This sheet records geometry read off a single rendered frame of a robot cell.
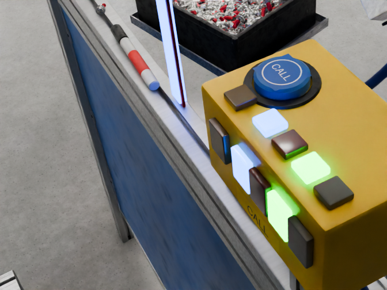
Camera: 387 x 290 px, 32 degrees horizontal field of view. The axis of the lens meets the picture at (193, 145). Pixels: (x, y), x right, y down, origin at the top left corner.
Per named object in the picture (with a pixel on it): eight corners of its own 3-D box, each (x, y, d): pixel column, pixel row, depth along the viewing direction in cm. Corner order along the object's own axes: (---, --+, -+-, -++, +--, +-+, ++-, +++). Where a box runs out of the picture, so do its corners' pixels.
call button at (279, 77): (321, 94, 47) (322, 75, 46) (272, 115, 46) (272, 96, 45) (290, 64, 50) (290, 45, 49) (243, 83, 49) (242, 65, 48)
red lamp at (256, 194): (273, 214, 45) (272, 186, 43) (265, 218, 45) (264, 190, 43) (257, 194, 47) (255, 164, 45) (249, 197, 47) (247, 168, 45)
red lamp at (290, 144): (308, 150, 43) (309, 144, 43) (285, 161, 43) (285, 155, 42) (293, 134, 44) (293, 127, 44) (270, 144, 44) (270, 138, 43)
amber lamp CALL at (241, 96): (258, 103, 47) (257, 96, 46) (235, 113, 46) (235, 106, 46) (245, 88, 48) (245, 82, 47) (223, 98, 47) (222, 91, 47)
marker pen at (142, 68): (159, 79, 81) (119, 22, 90) (147, 83, 80) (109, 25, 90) (160, 88, 82) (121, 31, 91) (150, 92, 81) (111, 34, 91)
